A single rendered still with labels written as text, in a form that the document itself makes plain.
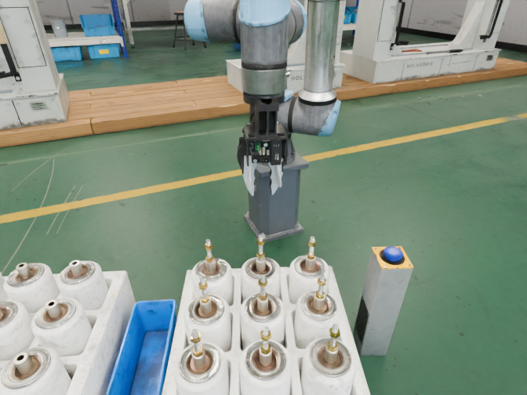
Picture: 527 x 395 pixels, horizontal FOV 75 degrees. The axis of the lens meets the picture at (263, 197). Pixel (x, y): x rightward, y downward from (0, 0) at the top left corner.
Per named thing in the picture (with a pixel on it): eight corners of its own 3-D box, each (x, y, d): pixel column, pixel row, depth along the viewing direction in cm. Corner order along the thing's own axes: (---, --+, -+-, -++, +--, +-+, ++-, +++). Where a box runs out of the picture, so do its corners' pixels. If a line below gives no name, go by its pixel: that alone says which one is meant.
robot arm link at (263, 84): (239, 61, 59) (286, 60, 60) (240, 88, 61) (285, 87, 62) (242, 71, 53) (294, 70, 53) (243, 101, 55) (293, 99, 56)
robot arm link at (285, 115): (263, 123, 124) (263, 85, 117) (299, 127, 120) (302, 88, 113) (252, 135, 114) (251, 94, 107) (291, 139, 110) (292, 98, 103)
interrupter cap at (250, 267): (282, 273, 81) (282, 271, 81) (253, 284, 78) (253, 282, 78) (267, 254, 87) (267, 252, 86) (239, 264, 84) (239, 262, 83)
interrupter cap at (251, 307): (281, 323, 69) (281, 320, 69) (244, 324, 69) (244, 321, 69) (279, 294, 76) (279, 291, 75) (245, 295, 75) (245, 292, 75)
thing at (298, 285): (299, 337, 87) (303, 286, 77) (280, 309, 94) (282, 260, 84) (330, 323, 90) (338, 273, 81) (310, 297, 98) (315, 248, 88)
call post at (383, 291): (352, 333, 96) (371, 247, 79) (377, 331, 96) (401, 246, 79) (359, 356, 90) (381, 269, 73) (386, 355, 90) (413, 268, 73)
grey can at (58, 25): (55, 36, 425) (49, 19, 415) (69, 35, 430) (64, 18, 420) (54, 38, 413) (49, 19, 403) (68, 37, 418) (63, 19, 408)
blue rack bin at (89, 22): (84, 32, 456) (79, 14, 445) (114, 30, 469) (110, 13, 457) (83, 37, 417) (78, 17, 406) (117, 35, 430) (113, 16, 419)
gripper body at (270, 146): (245, 170, 60) (243, 102, 54) (241, 150, 67) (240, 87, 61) (288, 168, 61) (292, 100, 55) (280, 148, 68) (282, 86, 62)
